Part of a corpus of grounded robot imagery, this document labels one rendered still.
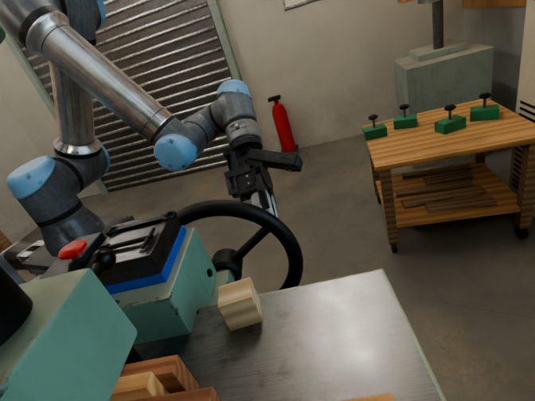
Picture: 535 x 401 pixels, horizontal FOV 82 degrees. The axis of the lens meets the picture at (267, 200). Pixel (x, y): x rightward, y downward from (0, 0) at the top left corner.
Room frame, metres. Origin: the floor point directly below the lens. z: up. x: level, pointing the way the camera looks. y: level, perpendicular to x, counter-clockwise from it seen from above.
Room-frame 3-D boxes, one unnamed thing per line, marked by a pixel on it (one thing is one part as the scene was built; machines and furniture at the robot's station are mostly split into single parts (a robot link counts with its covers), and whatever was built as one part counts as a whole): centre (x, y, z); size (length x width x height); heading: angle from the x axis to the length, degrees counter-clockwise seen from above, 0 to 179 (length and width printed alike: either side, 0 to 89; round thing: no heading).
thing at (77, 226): (0.81, 0.54, 0.87); 0.15 x 0.15 x 0.10
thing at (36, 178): (0.81, 0.54, 0.98); 0.13 x 0.12 x 0.14; 159
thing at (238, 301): (0.26, 0.07, 0.92); 0.04 x 0.03 x 0.04; 88
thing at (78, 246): (0.32, 0.23, 1.02); 0.03 x 0.03 x 0.01
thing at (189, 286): (0.33, 0.19, 0.91); 0.15 x 0.14 x 0.09; 81
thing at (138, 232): (0.34, 0.19, 0.99); 0.13 x 0.11 x 0.06; 81
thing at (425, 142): (1.35, -0.88, 0.32); 0.66 x 0.57 x 0.64; 72
